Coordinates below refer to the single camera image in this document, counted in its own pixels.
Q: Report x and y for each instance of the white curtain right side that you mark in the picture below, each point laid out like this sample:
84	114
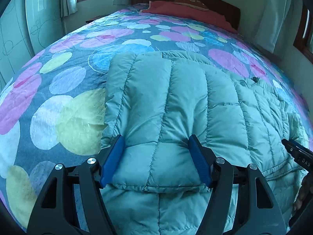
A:
271	23

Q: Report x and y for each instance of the right window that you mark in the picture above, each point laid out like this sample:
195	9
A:
303	39

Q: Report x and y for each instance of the dark wooden nightstand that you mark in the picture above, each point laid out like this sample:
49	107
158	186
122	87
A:
95	18

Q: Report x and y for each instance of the small red embroidered cushion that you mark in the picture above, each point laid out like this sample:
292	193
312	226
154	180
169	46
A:
195	4

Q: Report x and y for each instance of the light green puffer jacket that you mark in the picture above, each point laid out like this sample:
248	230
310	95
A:
156	101

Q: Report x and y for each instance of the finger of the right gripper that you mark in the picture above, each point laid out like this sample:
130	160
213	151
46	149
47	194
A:
302	156

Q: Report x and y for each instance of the glossy white wardrobe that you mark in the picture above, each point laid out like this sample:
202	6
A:
27	27

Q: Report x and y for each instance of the colourful circle pattern bedspread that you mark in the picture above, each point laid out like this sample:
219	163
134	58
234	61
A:
53	109

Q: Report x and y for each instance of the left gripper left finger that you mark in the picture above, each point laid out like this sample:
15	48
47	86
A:
55	211

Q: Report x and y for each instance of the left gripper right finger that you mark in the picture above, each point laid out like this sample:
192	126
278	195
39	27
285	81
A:
257	211

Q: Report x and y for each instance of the red pillow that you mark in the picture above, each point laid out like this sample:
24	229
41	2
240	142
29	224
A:
182	11

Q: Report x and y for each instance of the person's right hand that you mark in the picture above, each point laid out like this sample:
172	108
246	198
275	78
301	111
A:
305	189

